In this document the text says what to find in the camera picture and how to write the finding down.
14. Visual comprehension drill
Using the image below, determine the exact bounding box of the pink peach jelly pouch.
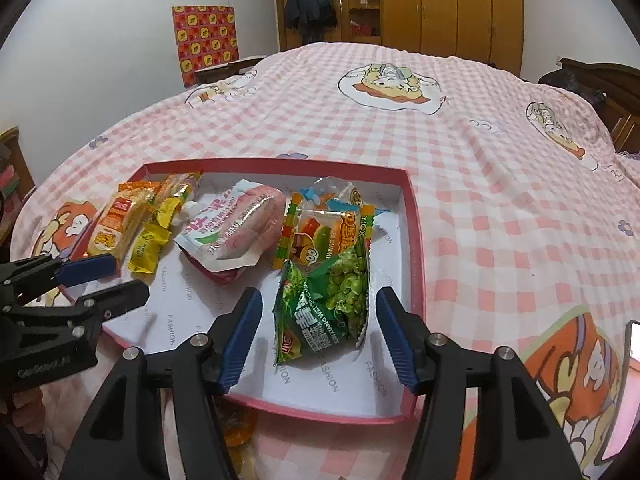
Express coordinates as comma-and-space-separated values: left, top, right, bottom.
175, 179, 286, 272

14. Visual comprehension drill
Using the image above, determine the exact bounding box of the dark hanging jacket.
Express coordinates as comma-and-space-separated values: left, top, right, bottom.
284, 0, 338, 44

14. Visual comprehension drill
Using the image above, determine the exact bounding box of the red jelly pouch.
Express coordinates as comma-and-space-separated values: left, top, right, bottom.
182, 252, 245, 287

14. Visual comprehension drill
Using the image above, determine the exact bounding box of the wooden wardrobe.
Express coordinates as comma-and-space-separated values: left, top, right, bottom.
276, 0, 524, 75

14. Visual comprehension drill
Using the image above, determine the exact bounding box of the person's left hand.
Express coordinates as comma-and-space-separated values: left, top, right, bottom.
1, 388, 46, 434

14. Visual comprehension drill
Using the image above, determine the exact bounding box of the red shallow cardboard box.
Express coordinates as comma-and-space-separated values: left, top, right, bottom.
103, 158, 425, 425

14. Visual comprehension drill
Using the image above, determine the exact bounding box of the orange jelly cup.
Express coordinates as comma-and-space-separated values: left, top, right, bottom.
216, 398, 258, 448

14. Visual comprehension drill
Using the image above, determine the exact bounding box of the colorful gummy candy packet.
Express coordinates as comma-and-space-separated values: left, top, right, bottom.
272, 192, 374, 270

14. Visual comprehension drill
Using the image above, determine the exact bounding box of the orange rice cracker pack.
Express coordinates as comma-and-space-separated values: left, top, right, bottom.
87, 181, 160, 264

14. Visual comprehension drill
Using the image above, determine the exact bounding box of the dark wooden headboard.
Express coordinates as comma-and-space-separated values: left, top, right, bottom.
538, 58, 640, 157

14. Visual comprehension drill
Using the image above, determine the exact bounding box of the green pea snack bag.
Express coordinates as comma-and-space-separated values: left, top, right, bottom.
273, 238, 369, 365

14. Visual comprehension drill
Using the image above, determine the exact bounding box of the clear candy bag blue clip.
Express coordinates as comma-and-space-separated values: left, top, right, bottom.
296, 177, 387, 220

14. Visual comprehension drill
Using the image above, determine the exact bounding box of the dark wooden side table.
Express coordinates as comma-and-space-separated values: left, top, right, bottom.
194, 55, 266, 84

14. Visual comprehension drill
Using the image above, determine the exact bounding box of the orange green gummy packet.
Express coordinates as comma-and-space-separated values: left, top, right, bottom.
152, 171, 202, 207

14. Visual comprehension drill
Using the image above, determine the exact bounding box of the small yellow snack packet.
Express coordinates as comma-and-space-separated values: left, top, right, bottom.
127, 196, 182, 274

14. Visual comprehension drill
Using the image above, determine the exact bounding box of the pink checkered bed quilt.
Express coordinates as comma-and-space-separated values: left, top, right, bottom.
11, 44, 639, 479

